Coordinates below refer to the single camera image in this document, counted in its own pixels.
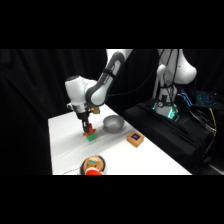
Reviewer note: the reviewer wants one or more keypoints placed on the backlit keyboard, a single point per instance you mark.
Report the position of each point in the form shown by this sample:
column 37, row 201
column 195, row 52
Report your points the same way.
column 207, row 99

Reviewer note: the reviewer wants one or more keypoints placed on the black curtain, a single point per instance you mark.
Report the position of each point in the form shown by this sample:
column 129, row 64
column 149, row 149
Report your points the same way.
column 30, row 110

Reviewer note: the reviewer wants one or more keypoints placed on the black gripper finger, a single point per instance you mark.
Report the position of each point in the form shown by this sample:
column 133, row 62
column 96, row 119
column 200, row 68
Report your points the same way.
column 91, row 127
column 85, row 129

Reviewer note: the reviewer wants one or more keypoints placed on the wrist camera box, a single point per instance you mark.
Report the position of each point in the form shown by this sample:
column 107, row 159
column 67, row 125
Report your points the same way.
column 96, row 111

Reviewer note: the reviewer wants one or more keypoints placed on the grey metal bowl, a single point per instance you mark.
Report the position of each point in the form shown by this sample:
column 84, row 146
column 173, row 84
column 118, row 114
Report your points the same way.
column 113, row 123

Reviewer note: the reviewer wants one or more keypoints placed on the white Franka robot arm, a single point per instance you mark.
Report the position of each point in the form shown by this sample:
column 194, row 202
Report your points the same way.
column 100, row 88

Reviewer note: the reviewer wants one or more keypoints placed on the black cloth-covered stand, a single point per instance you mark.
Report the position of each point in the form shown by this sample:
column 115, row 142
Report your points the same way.
column 166, row 133

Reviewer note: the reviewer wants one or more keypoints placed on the green cube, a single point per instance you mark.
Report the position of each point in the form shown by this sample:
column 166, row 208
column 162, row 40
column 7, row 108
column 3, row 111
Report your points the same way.
column 91, row 137

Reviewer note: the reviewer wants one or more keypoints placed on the wooden block with blue top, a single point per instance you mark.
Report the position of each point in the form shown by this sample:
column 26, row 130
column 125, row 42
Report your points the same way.
column 135, row 139

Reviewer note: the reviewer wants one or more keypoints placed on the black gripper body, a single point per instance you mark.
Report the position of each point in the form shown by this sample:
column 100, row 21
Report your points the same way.
column 84, row 118

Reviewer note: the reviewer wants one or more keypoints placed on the round plush toy with red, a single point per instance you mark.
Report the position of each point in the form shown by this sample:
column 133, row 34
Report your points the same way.
column 93, row 165

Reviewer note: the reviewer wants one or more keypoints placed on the blue-lit device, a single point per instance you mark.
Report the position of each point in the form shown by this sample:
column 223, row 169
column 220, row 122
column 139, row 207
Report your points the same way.
column 185, row 96

